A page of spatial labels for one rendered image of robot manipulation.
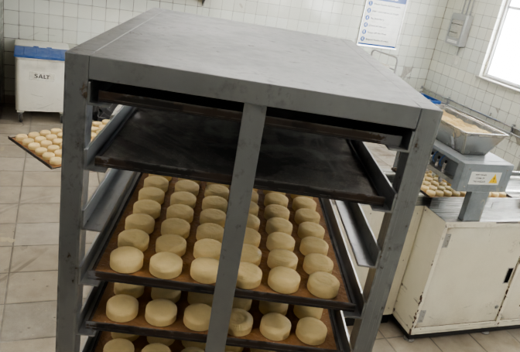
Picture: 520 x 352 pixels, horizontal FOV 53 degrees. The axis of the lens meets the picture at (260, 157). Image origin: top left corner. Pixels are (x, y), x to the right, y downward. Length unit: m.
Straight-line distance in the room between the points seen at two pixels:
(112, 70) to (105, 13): 5.71
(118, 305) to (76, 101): 0.35
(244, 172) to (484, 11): 6.99
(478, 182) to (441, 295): 0.73
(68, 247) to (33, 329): 2.31
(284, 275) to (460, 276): 2.49
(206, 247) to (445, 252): 2.34
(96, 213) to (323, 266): 0.37
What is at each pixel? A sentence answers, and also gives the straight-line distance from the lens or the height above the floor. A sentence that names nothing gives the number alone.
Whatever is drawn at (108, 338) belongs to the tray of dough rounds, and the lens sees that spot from 0.99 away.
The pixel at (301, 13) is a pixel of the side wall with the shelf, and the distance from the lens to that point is 6.98.
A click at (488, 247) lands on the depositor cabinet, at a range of 3.28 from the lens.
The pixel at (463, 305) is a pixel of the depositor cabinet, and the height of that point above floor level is 0.27.
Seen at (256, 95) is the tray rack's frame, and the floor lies 1.80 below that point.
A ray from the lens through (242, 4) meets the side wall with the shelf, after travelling 6.68.
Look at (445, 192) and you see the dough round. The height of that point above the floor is 0.92.
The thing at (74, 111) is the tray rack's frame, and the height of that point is 1.74.
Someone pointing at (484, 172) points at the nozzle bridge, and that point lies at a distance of 2.95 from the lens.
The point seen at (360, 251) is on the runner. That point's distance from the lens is 0.81.
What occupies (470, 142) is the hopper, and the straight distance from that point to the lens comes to 2.96.
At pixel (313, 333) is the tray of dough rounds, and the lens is 0.88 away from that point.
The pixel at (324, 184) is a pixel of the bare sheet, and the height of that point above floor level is 1.67.
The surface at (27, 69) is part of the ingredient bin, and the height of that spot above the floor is 0.58.
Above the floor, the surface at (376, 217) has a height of 0.77.
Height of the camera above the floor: 1.96
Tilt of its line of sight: 20 degrees down
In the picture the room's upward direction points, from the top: 10 degrees clockwise
